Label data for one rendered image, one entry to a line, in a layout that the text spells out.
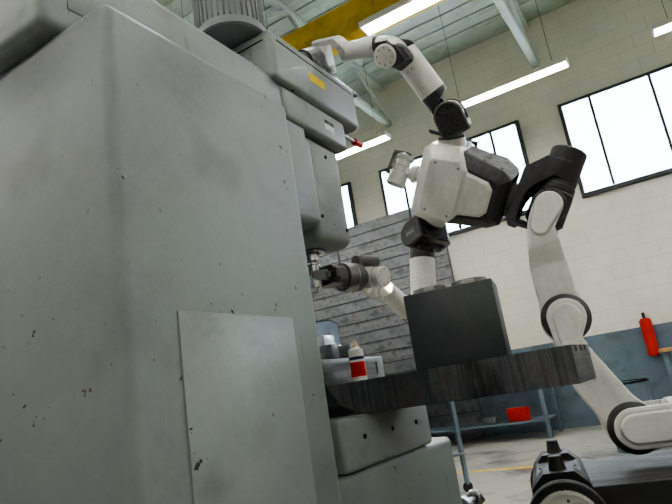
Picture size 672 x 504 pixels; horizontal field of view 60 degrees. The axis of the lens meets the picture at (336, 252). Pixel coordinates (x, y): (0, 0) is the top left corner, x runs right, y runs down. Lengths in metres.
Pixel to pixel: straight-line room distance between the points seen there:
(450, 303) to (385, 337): 8.45
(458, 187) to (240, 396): 1.15
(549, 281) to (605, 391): 0.35
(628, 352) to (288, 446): 8.03
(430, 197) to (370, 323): 8.12
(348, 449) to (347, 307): 8.91
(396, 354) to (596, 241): 3.54
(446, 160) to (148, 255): 1.21
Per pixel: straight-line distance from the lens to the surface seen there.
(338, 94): 1.92
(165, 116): 1.05
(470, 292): 1.43
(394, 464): 1.59
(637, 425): 1.85
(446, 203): 1.94
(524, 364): 1.33
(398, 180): 2.02
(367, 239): 10.18
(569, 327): 1.83
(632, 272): 8.98
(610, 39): 9.97
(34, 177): 1.09
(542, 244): 1.88
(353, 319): 10.17
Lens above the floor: 0.88
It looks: 14 degrees up
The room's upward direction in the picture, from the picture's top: 9 degrees counter-clockwise
